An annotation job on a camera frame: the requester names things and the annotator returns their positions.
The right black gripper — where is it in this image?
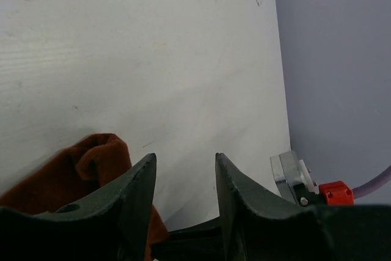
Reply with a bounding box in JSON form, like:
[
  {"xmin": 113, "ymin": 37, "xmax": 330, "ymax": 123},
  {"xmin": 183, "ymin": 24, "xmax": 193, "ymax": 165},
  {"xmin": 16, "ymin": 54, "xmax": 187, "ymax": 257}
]
[{"xmin": 151, "ymin": 217, "xmax": 225, "ymax": 261}]

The brown towel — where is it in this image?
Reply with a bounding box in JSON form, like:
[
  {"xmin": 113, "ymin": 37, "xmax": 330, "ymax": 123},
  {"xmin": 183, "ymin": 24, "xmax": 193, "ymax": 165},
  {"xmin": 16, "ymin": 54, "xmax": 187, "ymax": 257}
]
[{"xmin": 1, "ymin": 134, "xmax": 169, "ymax": 260}]

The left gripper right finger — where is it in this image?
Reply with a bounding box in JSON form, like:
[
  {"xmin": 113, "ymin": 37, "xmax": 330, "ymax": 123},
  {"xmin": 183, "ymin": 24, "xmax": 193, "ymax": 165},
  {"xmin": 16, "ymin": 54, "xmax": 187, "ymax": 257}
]
[{"xmin": 215, "ymin": 153, "xmax": 311, "ymax": 260}]

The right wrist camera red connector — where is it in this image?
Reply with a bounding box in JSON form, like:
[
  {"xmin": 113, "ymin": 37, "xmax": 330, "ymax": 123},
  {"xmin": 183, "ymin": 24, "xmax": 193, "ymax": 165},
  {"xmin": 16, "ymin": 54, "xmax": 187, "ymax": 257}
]
[{"xmin": 269, "ymin": 150, "xmax": 355, "ymax": 207}]

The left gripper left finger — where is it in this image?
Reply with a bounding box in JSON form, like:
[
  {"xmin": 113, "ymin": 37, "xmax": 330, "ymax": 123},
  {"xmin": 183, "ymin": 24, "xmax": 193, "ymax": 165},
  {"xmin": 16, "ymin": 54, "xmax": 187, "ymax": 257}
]
[{"xmin": 33, "ymin": 153, "xmax": 157, "ymax": 260}]

